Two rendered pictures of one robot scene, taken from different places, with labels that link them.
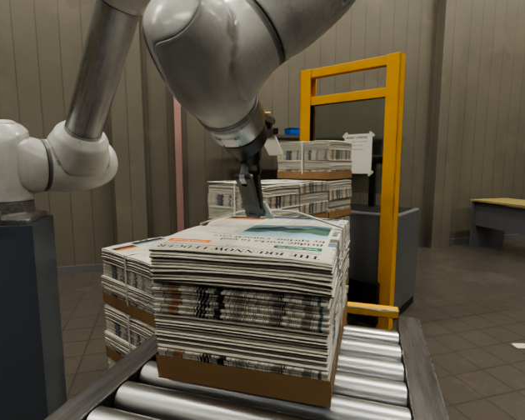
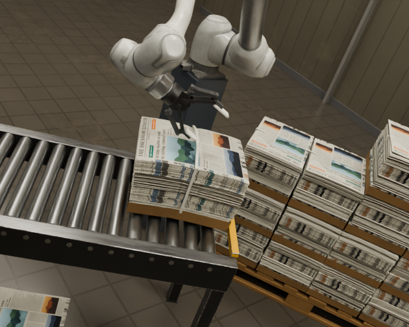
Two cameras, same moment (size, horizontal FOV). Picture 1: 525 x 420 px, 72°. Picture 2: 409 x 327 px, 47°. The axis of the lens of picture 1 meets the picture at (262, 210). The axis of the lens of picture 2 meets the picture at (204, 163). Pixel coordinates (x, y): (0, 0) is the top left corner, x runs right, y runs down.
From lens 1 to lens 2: 145 cm
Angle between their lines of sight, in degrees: 61
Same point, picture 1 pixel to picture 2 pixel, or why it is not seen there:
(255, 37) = (130, 65)
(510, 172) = not seen: outside the picture
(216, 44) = (117, 63)
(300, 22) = (140, 67)
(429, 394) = (148, 248)
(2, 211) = (194, 66)
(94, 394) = (118, 152)
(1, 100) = not seen: outside the picture
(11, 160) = (207, 43)
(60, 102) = not seen: outside the picture
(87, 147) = (241, 52)
